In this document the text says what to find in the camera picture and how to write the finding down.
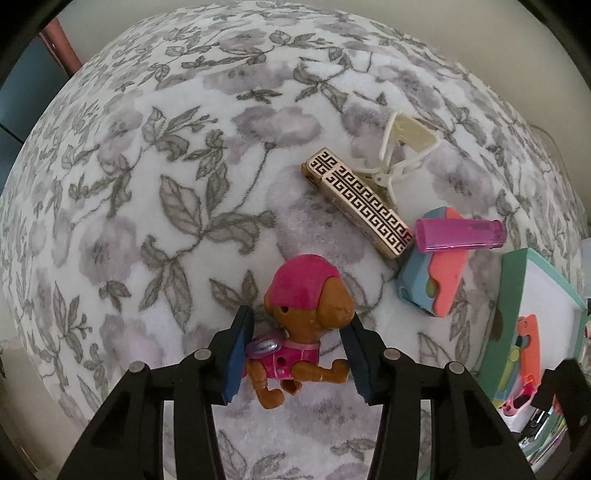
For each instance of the dark blue cabinet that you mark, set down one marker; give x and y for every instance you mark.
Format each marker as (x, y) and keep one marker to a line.
(27, 92)

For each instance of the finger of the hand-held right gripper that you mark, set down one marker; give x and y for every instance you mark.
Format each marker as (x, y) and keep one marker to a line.
(561, 383)

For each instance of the brown toy dog pink hat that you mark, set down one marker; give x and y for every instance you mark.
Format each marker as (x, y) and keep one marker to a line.
(304, 286)

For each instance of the brown wooden post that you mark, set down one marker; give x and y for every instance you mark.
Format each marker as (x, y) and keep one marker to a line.
(60, 46)

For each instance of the gold patterned lighter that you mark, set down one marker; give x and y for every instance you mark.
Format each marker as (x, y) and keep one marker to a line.
(360, 203)

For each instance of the white plastic clip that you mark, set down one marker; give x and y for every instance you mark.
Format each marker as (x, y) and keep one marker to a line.
(411, 134)

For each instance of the floral grey and white blanket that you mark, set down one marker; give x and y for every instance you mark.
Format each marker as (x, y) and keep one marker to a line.
(138, 230)

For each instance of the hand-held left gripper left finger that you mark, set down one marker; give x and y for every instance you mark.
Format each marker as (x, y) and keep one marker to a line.
(235, 355)

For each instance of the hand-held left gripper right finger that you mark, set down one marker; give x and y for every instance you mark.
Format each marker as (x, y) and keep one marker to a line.
(358, 360)

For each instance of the teal and white cardboard box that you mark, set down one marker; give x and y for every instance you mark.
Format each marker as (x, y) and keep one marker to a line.
(549, 286)

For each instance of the purple lighter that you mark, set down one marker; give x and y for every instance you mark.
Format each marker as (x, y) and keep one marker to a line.
(452, 233)

